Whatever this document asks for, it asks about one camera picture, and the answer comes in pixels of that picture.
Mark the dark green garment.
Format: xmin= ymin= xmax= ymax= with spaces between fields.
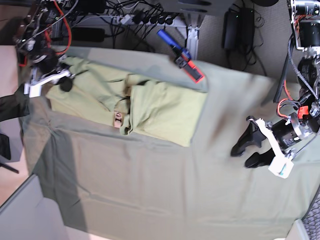
xmin=0 ymin=83 xmax=30 ymax=122

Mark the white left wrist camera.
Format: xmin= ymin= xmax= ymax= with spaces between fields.
xmin=268 ymin=156 xmax=294 ymax=179

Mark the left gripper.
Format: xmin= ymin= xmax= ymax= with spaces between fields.
xmin=230 ymin=113 xmax=315 ymax=168

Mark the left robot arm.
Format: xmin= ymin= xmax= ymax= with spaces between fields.
xmin=230 ymin=0 xmax=320 ymax=176

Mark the blue clamp at centre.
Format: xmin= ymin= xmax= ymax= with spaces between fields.
xmin=157 ymin=29 xmax=205 ymax=84

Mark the black power brick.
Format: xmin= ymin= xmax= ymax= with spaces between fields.
xmin=71 ymin=27 xmax=105 ymax=43

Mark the white power strip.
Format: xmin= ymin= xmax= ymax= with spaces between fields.
xmin=115 ymin=12 xmax=183 ymax=26

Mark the white bin at left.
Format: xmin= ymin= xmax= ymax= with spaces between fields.
xmin=0 ymin=174 xmax=69 ymax=240

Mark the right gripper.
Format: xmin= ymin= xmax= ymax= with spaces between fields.
xmin=31 ymin=53 xmax=88 ymax=92

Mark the light yellow-green T-shirt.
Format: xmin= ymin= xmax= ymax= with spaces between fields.
xmin=46 ymin=57 xmax=207 ymax=147

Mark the aluminium table leg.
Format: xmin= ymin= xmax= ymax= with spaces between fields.
xmin=176 ymin=13 xmax=204 ymax=60

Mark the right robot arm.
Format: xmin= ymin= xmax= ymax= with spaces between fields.
xmin=13 ymin=0 xmax=79 ymax=98

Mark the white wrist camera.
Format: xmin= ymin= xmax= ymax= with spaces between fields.
xmin=23 ymin=83 xmax=42 ymax=98
xmin=268 ymin=156 xmax=294 ymax=179

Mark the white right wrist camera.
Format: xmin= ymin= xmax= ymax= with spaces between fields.
xmin=23 ymin=83 xmax=42 ymax=98

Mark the black adapter box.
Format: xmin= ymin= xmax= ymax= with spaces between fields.
xmin=222 ymin=7 xmax=255 ymax=51

